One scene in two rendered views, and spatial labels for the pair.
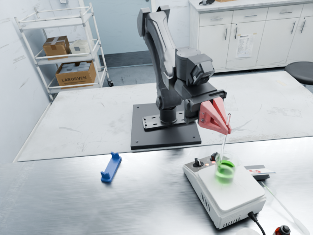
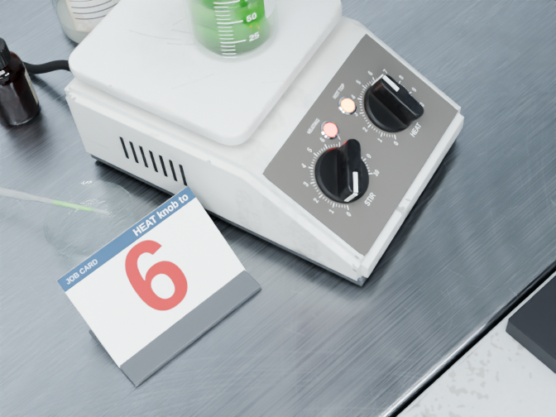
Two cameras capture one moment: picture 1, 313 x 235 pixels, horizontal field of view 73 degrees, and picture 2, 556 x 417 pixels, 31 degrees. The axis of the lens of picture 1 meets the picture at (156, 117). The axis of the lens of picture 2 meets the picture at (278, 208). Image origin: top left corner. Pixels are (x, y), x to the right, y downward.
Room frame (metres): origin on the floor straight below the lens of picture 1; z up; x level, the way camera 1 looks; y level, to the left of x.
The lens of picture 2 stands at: (0.65, -0.38, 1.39)
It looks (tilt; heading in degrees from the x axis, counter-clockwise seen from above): 55 degrees down; 144
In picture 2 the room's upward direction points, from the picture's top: 7 degrees counter-clockwise
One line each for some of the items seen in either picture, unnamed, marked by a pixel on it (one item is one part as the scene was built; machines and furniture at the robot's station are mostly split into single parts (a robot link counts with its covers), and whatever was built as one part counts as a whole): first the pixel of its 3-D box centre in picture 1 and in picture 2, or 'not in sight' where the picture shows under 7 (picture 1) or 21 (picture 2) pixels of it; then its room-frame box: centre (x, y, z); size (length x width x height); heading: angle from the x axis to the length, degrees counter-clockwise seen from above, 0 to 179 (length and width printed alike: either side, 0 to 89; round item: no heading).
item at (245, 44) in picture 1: (245, 45); not in sight; (2.65, -1.22, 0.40); 0.24 x 0.01 x 0.30; 89
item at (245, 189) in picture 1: (229, 182); (207, 35); (0.31, -0.16, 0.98); 0.12 x 0.12 x 0.01; 16
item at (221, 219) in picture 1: (221, 184); (252, 101); (0.33, -0.16, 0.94); 0.22 x 0.13 x 0.08; 16
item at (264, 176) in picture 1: (254, 170); (161, 284); (0.38, -0.27, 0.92); 0.09 x 0.06 x 0.04; 89
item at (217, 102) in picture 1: (212, 120); not in sight; (0.35, -0.12, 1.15); 0.09 x 0.07 x 0.07; 17
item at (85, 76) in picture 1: (70, 52); not in sight; (2.46, 0.92, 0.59); 0.65 x 0.48 x 0.93; 89
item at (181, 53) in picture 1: (184, 68); not in sight; (0.52, -0.09, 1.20); 0.12 x 0.09 x 0.12; 14
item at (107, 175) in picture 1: (110, 165); not in sight; (0.45, 0.16, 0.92); 0.10 x 0.03 x 0.04; 164
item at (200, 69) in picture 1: (200, 81); not in sight; (0.42, -0.11, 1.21); 0.07 x 0.06 x 0.11; 107
